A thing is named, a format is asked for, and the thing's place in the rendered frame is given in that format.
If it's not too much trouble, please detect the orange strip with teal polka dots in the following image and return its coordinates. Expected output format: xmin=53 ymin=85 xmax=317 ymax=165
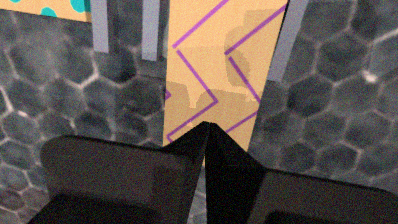
xmin=0 ymin=0 xmax=92 ymax=23

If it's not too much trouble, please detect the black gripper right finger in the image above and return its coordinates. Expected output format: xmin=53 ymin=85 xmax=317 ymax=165
xmin=205 ymin=122 xmax=398 ymax=224

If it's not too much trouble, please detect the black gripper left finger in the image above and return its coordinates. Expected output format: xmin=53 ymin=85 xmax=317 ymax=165
xmin=40 ymin=121 xmax=210 ymax=224

